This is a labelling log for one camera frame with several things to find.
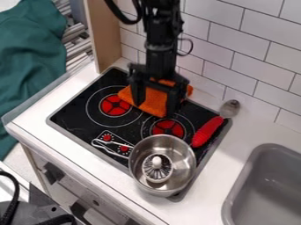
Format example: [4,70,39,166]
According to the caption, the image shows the toy sink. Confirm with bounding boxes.
[219,142,301,225]

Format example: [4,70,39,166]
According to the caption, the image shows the red handled spoon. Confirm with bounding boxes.
[190,99,241,149]

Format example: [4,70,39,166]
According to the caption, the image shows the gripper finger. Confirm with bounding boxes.
[165,83,190,119]
[128,71,151,108]

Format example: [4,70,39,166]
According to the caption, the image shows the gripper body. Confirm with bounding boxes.
[127,42,191,92]

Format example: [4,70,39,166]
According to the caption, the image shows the toy stove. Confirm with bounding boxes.
[46,66,234,203]

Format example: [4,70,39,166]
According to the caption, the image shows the silver pot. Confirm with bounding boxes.
[128,134,198,198]

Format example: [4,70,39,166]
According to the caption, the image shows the orange cloth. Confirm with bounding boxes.
[116,78,195,119]

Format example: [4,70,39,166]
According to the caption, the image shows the green cloth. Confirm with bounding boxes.
[0,0,69,162]

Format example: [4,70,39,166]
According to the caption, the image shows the grey toy mushroom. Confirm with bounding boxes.
[141,154,174,185]

